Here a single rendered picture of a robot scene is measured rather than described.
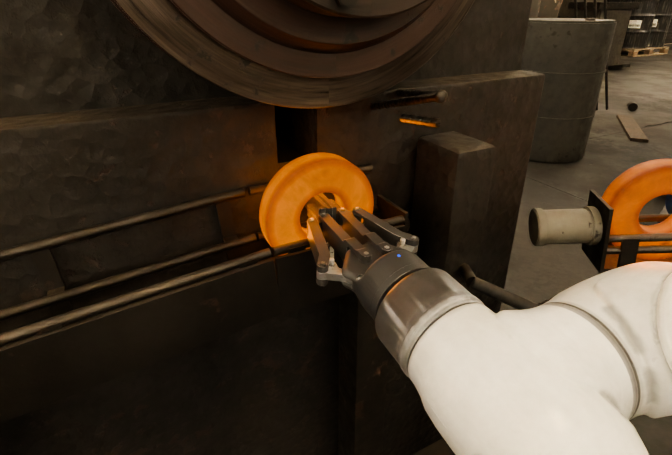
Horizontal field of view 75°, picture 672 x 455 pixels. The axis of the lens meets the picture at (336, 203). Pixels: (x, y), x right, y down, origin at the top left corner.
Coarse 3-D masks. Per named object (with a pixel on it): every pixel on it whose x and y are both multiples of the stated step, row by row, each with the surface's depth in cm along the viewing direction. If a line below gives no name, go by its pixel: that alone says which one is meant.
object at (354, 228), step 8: (344, 208) 55; (344, 216) 53; (352, 216) 53; (344, 224) 53; (352, 224) 52; (360, 224) 52; (352, 232) 52; (360, 232) 50; (368, 232) 50; (360, 240) 50; (368, 240) 49; (376, 240) 48; (376, 248) 47; (384, 248) 46
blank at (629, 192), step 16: (656, 160) 63; (624, 176) 64; (640, 176) 62; (656, 176) 62; (608, 192) 66; (624, 192) 63; (640, 192) 63; (656, 192) 63; (624, 208) 64; (640, 208) 64; (624, 224) 65; (640, 224) 68; (656, 224) 68; (640, 256) 67; (656, 256) 67
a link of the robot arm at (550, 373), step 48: (432, 336) 34; (480, 336) 32; (528, 336) 31; (576, 336) 32; (432, 384) 32; (480, 384) 29; (528, 384) 28; (576, 384) 28; (624, 384) 31; (480, 432) 28; (528, 432) 27; (576, 432) 26; (624, 432) 26
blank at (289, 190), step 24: (288, 168) 54; (312, 168) 53; (336, 168) 55; (264, 192) 55; (288, 192) 53; (312, 192) 55; (336, 192) 56; (360, 192) 58; (264, 216) 54; (288, 216) 54; (288, 240) 56
